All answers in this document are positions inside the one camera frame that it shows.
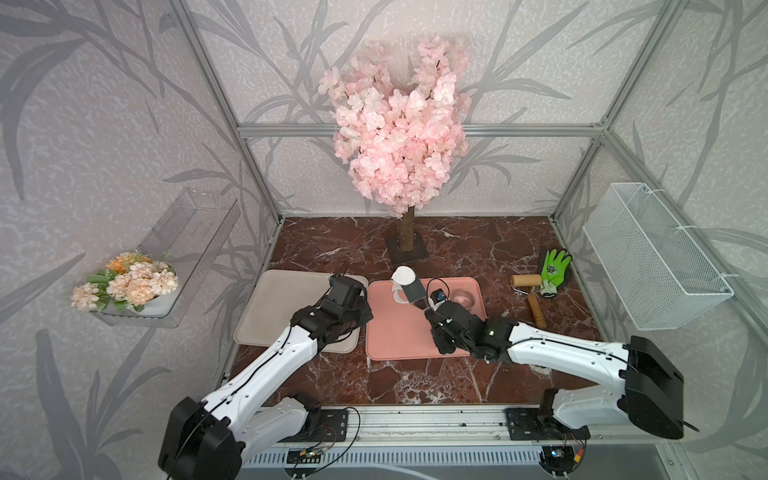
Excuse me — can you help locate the wooden rolling pin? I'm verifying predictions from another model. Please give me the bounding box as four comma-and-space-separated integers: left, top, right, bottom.
510, 274, 547, 330

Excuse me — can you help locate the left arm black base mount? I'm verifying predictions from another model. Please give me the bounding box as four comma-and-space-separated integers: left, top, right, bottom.
282, 393, 349, 444

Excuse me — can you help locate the white wire mesh basket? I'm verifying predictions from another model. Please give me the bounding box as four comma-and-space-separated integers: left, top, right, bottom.
583, 182, 734, 331

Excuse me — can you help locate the clear plastic wall shelf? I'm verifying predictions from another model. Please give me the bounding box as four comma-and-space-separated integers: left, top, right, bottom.
95, 188, 241, 329

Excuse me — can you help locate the peach artificial flower bouquet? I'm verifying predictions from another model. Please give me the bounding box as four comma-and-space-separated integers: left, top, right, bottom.
70, 250, 180, 313

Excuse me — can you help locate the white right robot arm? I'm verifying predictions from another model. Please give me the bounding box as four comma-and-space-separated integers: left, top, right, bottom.
423, 299, 686, 440

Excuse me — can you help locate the green work glove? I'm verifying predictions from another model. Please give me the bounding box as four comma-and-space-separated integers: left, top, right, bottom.
539, 249, 572, 298

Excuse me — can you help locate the black metal tree base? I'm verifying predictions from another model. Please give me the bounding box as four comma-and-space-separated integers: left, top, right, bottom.
385, 232, 430, 266

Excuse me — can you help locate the artificial cherry blossom tree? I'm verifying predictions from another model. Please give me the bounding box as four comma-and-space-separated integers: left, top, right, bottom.
318, 36, 471, 253

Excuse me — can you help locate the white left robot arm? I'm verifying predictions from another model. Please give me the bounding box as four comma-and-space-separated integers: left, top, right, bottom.
158, 274, 373, 479

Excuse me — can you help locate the round cut dumpling wrapper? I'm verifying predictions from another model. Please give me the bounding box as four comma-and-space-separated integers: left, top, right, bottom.
391, 265, 417, 287

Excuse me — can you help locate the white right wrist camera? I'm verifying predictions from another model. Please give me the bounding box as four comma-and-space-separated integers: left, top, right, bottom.
428, 289, 449, 310

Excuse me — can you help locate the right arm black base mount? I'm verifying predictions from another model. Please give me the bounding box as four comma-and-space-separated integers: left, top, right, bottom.
504, 388, 591, 441

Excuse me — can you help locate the white dough ball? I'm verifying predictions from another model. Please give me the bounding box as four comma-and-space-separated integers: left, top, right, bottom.
392, 283, 410, 305

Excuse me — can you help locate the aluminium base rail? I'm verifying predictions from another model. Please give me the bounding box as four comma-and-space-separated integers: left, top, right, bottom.
240, 405, 697, 479

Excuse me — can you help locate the beige silicone mat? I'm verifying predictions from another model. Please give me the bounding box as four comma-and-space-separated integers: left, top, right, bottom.
234, 270, 331, 347

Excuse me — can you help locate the metal spatula black handle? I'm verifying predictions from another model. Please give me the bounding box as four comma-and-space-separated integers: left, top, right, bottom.
401, 277, 430, 310

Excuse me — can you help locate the pink silicone mat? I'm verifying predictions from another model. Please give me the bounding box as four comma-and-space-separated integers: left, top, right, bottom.
366, 277, 487, 361

